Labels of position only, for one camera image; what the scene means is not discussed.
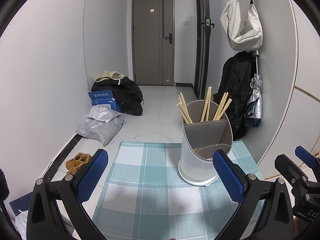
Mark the black jacket hanging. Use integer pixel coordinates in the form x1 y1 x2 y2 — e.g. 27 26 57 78
213 51 254 140

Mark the black clothes pile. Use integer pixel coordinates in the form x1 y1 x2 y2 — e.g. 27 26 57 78
91 77 144 116

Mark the white shoulder bag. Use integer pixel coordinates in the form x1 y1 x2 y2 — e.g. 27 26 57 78
220 0 263 51

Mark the beige garment on pile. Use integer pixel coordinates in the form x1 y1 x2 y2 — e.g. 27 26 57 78
95 70 125 85

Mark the grey plastic parcel bag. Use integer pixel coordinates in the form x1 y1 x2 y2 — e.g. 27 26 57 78
75 105 124 146

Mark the tan suede shoe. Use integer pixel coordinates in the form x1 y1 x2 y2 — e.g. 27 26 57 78
66 152 92 175

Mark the white plastic bag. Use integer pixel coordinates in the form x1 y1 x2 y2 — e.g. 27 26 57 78
15 210 28 240

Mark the white utensil holder cup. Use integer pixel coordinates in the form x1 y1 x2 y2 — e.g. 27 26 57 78
178 100 233 186

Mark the teal plaid placemat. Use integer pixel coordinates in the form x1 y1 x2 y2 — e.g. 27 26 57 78
92 140 266 240

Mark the silver folded umbrella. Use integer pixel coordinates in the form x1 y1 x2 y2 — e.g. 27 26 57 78
245 50 263 128

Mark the blue cardboard box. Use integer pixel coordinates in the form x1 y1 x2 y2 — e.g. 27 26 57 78
88 90 121 112

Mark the grey door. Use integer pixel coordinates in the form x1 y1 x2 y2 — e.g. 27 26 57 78
132 0 175 86

